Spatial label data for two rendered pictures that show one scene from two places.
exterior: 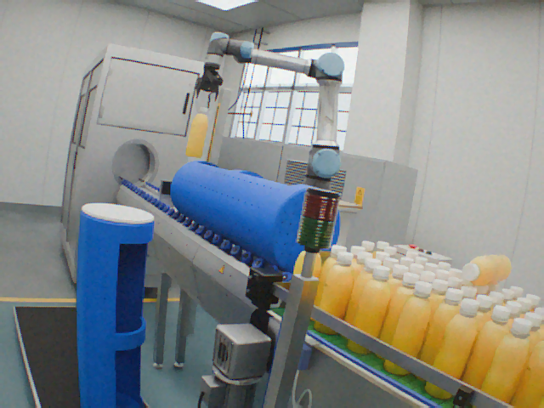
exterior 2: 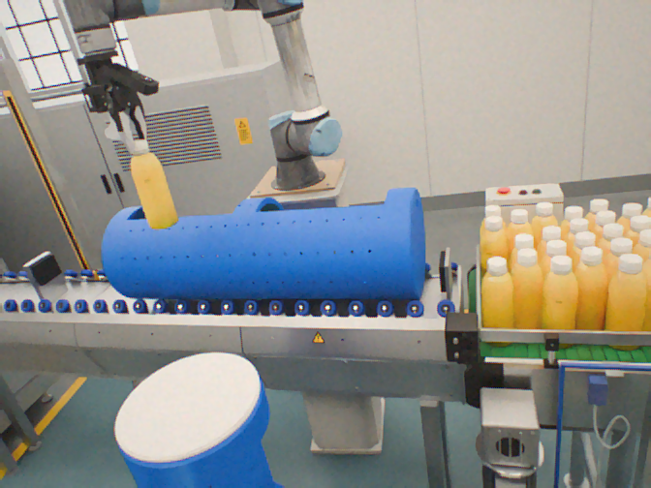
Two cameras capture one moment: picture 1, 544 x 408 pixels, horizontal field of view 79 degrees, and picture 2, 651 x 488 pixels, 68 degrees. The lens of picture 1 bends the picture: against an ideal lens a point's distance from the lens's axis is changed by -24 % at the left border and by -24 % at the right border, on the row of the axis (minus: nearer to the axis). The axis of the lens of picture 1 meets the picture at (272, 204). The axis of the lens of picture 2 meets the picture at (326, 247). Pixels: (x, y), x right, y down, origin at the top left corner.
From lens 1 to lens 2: 0.96 m
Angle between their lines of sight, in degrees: 39
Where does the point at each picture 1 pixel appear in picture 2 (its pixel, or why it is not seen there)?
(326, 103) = (299, 52)
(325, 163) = (327, 139)
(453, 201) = (318, 72)
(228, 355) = (525, 446)
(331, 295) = (570, 308)
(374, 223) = not seen: hidden behind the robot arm
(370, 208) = (265, 138)
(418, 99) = not seen: outside the picture
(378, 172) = (258, 89)
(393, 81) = not seen: outside the picture
